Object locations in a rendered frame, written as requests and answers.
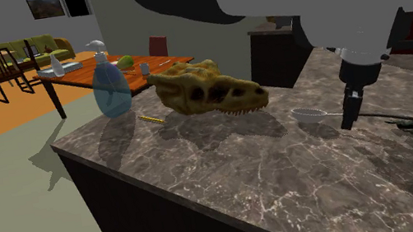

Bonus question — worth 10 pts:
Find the yellow pencil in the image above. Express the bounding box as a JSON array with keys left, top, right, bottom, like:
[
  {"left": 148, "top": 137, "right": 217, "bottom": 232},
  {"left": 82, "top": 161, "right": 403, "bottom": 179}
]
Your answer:
[{"left": 137, "top": 112, "right": 167, "bottom": 128}]

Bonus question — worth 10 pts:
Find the dark wooden chair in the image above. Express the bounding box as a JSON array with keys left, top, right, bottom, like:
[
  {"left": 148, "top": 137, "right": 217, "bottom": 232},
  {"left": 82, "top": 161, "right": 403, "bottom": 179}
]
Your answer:
[{"left": 0, "top": 43, "right": 37, "bottom": 105}]

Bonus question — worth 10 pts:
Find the wooden dining table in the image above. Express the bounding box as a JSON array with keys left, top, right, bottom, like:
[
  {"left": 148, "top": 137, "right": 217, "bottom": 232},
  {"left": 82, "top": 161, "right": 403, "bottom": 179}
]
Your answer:
[{"left": 29, "top": 32, "right": 201, "bottom": 123}]

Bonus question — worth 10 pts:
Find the green sofa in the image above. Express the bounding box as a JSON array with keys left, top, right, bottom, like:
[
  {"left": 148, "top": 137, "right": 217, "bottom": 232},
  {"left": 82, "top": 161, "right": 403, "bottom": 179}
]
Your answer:
[{"left": 0, "top": 30, "right": 78, "bottom": 77}]

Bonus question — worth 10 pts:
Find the red chair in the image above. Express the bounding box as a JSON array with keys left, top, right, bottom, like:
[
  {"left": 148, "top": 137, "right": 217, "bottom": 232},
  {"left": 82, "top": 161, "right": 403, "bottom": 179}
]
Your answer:
[{"left": 146, "top": 33, "right": 171, "bottom": 60}]

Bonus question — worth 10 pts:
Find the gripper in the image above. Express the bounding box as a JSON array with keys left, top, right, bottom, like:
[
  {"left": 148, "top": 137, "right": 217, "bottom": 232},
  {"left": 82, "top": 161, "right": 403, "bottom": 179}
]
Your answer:
[{"left": 331, "top": 53, "right": 392, "bottom": 132}]

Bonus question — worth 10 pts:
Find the yellow dinosaur skull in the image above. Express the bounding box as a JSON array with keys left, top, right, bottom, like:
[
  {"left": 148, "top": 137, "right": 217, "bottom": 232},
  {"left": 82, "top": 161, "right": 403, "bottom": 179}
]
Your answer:
[{"left": 144, "top": 50, "right": 272, "bottom": 129}]

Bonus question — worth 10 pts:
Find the framed wall picture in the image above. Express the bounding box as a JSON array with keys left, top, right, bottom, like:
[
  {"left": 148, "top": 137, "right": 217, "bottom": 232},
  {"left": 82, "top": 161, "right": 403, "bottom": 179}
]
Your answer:
[{"left": 24, "top": 0, "right": 67, "bottom": 22}]

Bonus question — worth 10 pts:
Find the black wall picture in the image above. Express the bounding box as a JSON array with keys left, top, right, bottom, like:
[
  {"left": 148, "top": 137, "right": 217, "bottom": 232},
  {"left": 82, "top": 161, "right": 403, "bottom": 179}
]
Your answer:
[{"left": 62, "top": 0, "right": 93, "bottom": 20}]

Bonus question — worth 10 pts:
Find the blue soap dispenser bottle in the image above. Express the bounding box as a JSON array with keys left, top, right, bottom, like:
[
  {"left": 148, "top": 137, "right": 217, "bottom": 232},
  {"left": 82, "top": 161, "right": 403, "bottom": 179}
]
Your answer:
[{"left": 85, "top": 35, "right": 136, "bottom": 123}]

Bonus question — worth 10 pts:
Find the white ladle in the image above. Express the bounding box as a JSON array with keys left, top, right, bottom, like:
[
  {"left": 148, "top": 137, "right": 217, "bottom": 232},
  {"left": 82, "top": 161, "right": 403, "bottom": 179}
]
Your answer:
[{"left": 290, "top": 101, "right": 346, "bottom": 127}]

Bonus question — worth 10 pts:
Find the dark cabinet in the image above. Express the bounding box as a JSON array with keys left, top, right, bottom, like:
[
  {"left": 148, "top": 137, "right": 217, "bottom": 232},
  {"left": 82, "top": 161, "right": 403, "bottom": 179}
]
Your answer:
[{"left": 244, "top": 14, "right": 320, "bottom": 95}]

